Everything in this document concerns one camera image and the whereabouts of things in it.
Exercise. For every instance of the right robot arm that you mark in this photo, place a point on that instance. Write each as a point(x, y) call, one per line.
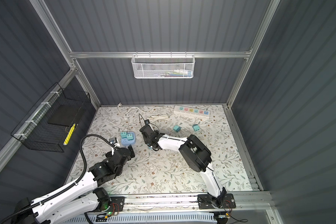
point(194, 152)

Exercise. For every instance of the yellow marker in basket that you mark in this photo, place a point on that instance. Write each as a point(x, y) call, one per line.
point(69, 135)

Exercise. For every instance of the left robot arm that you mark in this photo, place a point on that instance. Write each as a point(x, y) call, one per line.
point(82, 195)

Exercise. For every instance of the black wire side basket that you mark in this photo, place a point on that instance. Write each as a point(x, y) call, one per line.
point(51, 126)

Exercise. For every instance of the black pad in basket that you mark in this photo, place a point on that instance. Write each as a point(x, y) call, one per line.
point(66, 115)

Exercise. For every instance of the pens in white basket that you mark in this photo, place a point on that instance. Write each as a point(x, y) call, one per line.
point(175, 74)

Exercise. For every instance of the white wire wall basket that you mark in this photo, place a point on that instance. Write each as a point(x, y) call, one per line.
point(147, 67)

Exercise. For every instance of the lavender square power socket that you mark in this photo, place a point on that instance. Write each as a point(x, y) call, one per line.
point(126, 143)

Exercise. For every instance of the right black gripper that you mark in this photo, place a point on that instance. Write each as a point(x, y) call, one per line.
point(146, 141)

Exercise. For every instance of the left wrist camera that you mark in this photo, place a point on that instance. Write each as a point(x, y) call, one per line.
point(114, 142)

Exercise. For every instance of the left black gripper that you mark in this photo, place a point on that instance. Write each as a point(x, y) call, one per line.
point(132, 153)

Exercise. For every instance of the white long power strip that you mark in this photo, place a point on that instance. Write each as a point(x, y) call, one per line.
point(191, 112)

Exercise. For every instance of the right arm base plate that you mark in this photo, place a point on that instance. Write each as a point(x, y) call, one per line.
point(206, 201)

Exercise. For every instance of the teal plug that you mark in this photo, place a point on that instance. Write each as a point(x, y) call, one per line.
point(123, 134)
point(176, 128)
point(196, 127)
point(130, 136)

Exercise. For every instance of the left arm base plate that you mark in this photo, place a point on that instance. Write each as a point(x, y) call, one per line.
point(112, 204)

